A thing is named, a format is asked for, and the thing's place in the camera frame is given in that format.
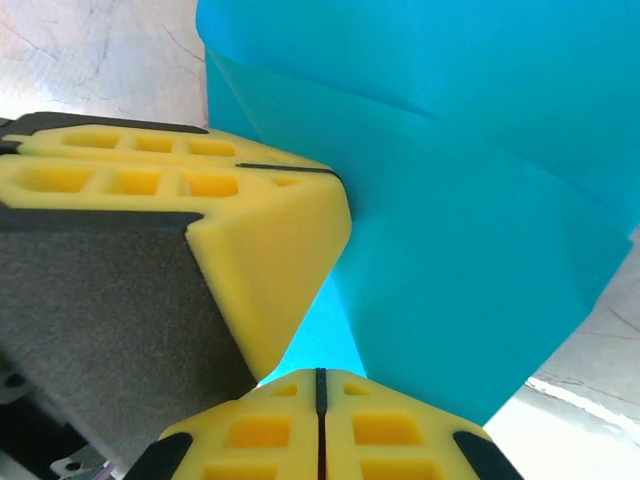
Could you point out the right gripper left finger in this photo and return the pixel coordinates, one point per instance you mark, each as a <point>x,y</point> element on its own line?
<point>250,435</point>

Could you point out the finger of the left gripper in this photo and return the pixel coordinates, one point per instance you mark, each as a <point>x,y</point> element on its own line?
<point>250,240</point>
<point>100,142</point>

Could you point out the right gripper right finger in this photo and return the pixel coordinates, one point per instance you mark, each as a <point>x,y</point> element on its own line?
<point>400,440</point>

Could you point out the blue paper sheet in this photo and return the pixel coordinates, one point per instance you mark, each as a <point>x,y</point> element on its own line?
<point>450,225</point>

